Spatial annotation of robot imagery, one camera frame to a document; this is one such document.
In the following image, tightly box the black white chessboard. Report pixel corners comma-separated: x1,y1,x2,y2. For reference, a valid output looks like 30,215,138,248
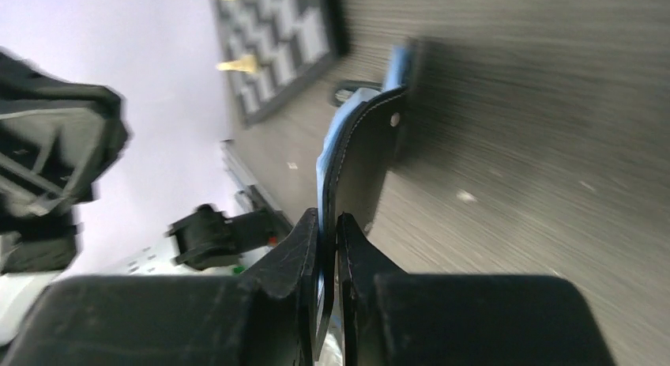
209,0,349,126

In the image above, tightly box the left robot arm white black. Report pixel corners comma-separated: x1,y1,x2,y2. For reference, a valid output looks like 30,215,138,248
1,53,130,345

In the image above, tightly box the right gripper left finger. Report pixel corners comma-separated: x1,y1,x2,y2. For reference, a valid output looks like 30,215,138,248
2,208,320,365

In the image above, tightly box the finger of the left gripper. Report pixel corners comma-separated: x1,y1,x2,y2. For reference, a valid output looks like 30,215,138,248
1,51,130,217

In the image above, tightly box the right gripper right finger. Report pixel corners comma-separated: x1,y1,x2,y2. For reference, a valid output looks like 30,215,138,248
337,214,614,365

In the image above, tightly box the cream chess piece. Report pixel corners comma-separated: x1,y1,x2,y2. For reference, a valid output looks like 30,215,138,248
216,55,260,74

